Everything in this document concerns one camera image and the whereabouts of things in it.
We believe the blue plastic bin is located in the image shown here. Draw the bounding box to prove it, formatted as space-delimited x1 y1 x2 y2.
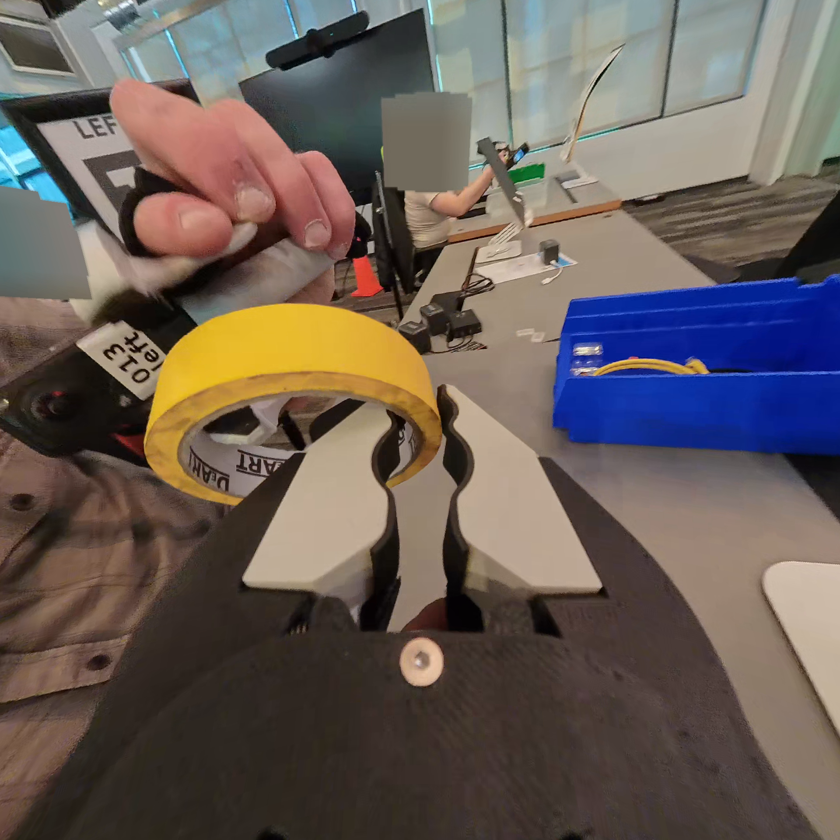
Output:
551 274 840 456

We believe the white wall vent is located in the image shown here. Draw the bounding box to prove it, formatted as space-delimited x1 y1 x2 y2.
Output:
0 14 78 77

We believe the grey tablet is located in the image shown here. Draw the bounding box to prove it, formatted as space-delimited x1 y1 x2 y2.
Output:
476 136 534 228

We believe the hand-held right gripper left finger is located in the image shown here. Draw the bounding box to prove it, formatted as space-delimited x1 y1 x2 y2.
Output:
241 402 404 626

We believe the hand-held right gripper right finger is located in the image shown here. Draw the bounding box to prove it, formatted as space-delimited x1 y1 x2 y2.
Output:
435 384 605 616

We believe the orange traffic cone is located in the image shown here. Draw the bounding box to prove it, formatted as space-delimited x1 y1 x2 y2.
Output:
350 256 385 298

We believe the black framed marker sign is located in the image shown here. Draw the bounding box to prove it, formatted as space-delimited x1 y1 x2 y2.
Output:
0 79 201 227

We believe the black video bar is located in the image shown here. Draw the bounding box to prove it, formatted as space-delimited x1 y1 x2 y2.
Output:
264 11 371 72

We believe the white tablet stand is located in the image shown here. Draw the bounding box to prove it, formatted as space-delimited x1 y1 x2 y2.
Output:
475 222 524 265

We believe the person's left hand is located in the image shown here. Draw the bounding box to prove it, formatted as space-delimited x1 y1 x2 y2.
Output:
110 79 358 261

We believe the white tilted board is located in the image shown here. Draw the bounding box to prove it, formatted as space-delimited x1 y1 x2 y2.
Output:
561 44 626 164

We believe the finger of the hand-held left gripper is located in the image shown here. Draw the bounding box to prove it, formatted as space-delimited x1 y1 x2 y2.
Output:
197 397 309 454
307 397 366 443

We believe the yellow cable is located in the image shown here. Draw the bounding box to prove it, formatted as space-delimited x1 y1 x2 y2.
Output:
592 356 711 379

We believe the black television screen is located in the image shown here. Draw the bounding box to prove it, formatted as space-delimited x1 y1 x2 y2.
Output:
238 8 438 193

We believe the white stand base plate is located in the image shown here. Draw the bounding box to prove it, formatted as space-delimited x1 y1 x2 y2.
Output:
761 560 840 737

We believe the yellow masking tape roll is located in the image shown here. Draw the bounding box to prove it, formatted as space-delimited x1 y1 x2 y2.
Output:
143 302 445 507

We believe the black office chair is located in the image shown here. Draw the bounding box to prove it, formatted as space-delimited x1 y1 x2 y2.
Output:
371 169 419 322
682 190 840 284

